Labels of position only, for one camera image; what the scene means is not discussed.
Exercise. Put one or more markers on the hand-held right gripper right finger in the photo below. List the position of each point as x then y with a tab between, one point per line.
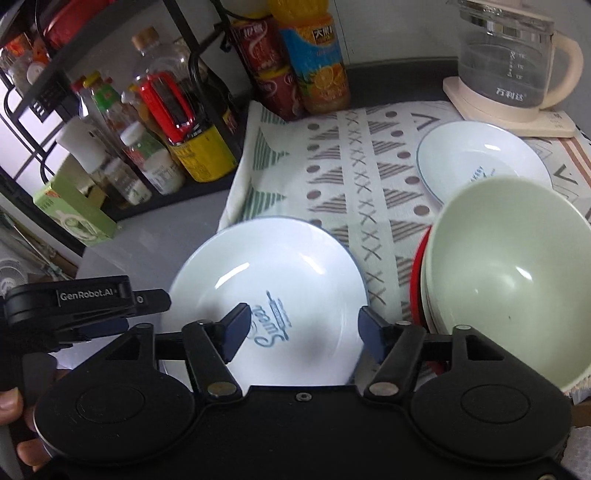
371	334

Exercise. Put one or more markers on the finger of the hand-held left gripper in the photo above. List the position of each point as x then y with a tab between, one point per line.
154	299
106	325

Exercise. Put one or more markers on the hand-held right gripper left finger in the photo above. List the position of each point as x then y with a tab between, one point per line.
238	332

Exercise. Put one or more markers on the red and black bowl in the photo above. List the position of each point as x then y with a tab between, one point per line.
415	286

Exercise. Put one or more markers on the white plate rolling pin print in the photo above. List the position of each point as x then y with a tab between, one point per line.
277	267

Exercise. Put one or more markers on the person's left hand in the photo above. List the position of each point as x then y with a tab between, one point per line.
9	399

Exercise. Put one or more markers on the white fan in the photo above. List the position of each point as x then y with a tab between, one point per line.
11	277

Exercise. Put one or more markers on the green cardboard box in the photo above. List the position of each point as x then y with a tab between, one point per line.
74	212

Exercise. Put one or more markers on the small clear jar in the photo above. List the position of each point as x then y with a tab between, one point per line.
124	184

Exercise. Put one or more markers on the oil bottle yellow label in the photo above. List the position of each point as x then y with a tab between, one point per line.
203	157

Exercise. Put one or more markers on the white capped bottle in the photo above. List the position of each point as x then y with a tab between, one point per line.
81	143

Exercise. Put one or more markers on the patterned fringed cloth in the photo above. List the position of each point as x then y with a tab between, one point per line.
323	184

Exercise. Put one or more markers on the red capped bottle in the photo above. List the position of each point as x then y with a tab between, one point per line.
83	99

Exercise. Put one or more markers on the green label bottle yellow cap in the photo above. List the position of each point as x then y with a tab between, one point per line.
108	101

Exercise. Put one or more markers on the white plate blue lettering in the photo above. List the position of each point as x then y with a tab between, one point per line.
471	152

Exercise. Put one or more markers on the red drink can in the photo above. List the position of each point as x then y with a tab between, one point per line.
254	41
277	92

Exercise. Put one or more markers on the black metal rack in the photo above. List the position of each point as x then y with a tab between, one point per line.
203	48

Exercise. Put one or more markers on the orange juice bottle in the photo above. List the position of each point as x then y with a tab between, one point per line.
318	78

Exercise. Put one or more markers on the red plastic basin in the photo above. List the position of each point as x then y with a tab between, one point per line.
78	23

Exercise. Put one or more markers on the cream kettle base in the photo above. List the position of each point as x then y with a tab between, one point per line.
549	122

